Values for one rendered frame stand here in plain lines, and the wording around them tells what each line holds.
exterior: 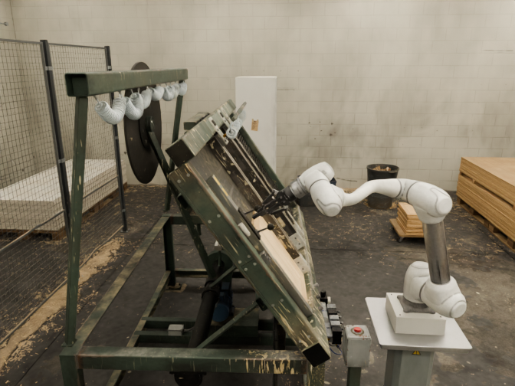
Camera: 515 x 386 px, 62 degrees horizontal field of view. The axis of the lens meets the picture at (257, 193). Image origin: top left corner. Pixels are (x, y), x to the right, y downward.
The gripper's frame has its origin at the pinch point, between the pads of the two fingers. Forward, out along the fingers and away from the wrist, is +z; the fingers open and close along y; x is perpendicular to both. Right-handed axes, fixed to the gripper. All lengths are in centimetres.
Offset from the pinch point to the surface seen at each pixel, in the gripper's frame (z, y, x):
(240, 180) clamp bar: 11, -8, 60
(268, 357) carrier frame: 38, 64, -12
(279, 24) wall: -87, -100, 575
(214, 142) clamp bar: 10, -37, 60
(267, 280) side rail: 12.6, 26.6, -13.7
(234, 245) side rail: 15.1, 2.8, -13.7
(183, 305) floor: 152, 82, 162
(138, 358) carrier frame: 94, 26, -14
